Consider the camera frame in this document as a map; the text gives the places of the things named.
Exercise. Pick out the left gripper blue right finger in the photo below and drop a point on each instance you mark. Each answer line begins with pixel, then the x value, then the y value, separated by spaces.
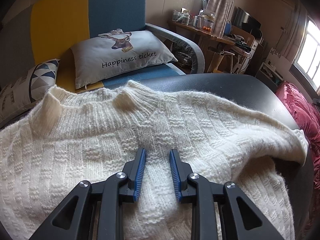
pixel 192 188

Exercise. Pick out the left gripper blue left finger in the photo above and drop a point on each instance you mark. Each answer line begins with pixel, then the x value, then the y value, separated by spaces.
pixel 122 187

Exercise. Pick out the blue folding chair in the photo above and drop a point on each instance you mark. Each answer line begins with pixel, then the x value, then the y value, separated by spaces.
pixel 228 28

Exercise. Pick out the grey deer print pillow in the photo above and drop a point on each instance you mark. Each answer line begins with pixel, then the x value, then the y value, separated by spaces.
pixel 117 52

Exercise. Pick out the triangle pattern pillow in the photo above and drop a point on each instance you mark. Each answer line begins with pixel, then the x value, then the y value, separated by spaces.
pixel 26 91

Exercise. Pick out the white low shelf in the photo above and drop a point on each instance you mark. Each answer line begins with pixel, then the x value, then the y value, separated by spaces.
pixel 267 72

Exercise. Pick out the wooden side table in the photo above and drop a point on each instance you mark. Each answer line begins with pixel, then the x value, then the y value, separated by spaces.
pixel 202 38

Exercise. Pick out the large clear jar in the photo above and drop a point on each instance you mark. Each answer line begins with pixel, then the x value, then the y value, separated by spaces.
pixel 208 22

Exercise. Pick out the black television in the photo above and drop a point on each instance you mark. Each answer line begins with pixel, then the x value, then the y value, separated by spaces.
pixel 243 20

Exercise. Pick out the multicolour sofa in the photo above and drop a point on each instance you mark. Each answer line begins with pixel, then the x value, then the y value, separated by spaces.
pixel 49 28

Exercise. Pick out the pink middle curtain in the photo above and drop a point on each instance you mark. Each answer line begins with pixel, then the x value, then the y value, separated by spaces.
pixel 221 9

